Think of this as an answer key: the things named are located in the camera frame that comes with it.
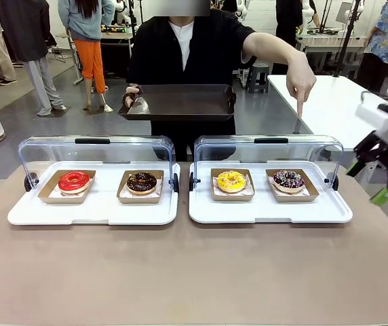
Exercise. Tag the white paper liner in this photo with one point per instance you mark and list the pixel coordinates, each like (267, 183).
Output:
(55, 194)
(249, 188)
(158, 186)
(307, 191)

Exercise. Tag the brown cardboard donut tray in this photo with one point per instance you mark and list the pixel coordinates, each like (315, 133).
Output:
(46, 198)
(295, 198)
(139, 200)
(231, 198)

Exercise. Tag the chocolate sprinkle donut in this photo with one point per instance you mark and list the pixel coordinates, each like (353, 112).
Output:
(280, 180)

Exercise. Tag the dark brown serving tray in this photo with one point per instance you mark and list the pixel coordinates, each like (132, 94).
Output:
(180, 102)

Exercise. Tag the person's left forearm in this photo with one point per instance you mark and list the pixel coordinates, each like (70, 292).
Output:
(268, 47)

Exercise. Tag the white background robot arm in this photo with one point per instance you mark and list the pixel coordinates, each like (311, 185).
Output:
(120, 8)
(307, 13)

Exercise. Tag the red glazed donut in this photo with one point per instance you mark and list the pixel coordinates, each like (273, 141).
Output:
(66, 182)

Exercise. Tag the person in orange trousers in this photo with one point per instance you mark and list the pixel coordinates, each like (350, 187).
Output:
(90, 57)

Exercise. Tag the yellow sprinkled donut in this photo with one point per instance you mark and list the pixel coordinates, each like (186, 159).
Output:
(224, 181)

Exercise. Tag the person in blue floral shirt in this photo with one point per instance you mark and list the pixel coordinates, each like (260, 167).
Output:
(387, 30)

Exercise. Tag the chocolate sprinkled donut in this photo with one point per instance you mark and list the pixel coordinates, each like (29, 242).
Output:
(133, 183)

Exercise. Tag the person in black clothes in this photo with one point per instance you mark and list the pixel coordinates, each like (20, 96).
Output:
(287, 23)

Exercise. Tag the person in black shirt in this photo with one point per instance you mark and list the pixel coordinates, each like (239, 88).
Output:
(207, 51)

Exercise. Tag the person's left hand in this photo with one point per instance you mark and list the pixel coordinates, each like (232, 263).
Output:
(302, 78)

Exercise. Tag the person's right hand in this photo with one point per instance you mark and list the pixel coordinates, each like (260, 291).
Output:
(128, 100)

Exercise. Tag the black lid hinge knob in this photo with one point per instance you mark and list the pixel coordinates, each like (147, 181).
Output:
(333, 182)
(191, 181)
(31, 182)
(176, 183)

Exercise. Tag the white background table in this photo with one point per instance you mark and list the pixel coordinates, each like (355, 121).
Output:
(333, 102)

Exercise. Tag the white display tray base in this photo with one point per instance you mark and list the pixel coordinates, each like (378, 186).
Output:
(262, 212)
(102, 212)

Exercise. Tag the background workbench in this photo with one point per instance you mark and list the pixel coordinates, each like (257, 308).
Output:
(326, 42)
(116, 35)

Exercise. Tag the black stand pole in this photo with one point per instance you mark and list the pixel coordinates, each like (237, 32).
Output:
(348, 37)

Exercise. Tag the grey plastic stool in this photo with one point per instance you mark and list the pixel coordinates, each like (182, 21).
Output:
(257, 78)

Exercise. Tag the clear display lid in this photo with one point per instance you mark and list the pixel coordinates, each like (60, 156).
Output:
(129, 151)
(214, 149)

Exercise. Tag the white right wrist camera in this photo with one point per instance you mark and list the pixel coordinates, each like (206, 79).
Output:
(372, 113)

